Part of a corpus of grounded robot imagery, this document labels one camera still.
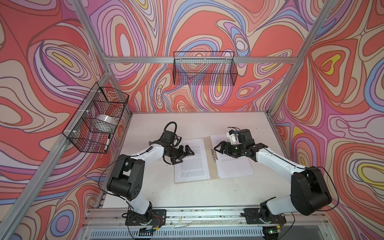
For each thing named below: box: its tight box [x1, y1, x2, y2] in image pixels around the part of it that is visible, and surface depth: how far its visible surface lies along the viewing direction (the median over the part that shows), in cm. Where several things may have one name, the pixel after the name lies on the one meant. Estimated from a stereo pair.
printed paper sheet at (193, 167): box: [174, 138, 210, 183], surface depth 93 cm
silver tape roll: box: [95, 114, 118, 133], surface depth 74 cm
